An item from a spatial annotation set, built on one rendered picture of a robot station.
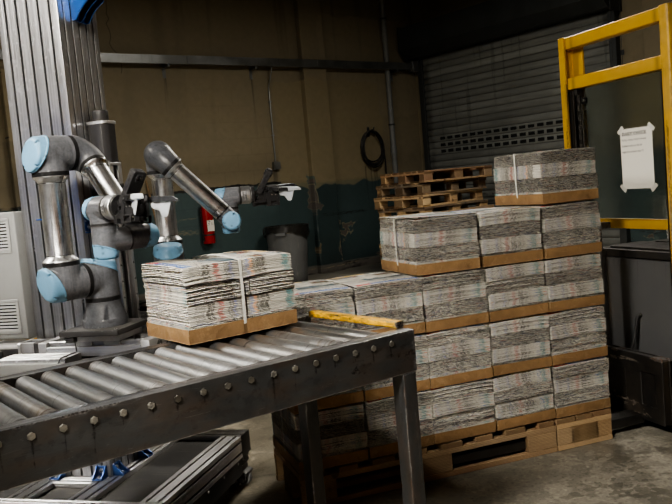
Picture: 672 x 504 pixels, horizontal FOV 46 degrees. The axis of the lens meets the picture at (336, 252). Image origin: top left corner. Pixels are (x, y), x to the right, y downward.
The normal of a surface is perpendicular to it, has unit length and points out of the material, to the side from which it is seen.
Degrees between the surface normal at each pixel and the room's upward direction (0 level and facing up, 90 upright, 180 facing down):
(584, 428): 90
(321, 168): 90
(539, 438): 90
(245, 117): 90
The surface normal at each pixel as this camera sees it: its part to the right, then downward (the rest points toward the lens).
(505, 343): 0.33, 0.04
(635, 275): -0.94, 0.11
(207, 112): 0.61, 0.01
